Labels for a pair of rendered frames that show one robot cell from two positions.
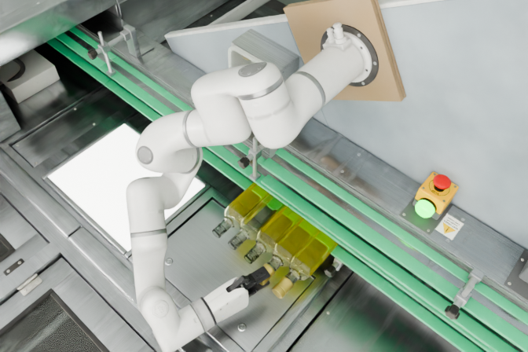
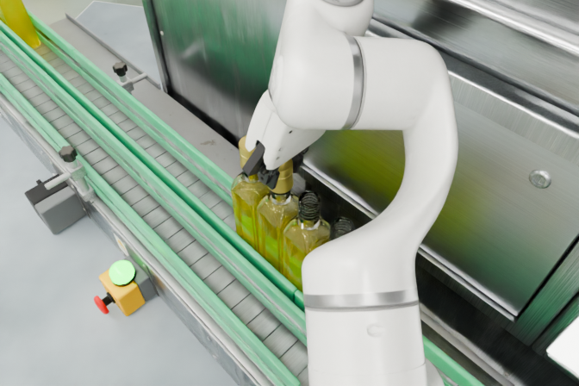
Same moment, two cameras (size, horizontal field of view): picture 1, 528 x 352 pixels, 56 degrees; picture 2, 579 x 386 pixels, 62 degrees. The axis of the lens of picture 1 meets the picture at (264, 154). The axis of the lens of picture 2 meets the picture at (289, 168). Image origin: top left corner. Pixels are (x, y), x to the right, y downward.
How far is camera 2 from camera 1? 1.11 m
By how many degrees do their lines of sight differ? 58
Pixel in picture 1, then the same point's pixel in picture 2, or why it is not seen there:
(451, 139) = (70, 358)
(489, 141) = (27, 350)
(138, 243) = (328, 274)
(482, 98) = not seen: outside the picture
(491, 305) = not seen: hidden behind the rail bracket
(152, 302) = (280, 97)
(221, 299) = (258, 123)
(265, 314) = not seen: hidden behind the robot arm
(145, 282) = (423, 136)
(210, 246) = (466, 214)
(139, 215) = (325, 368)
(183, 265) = (500, 170)
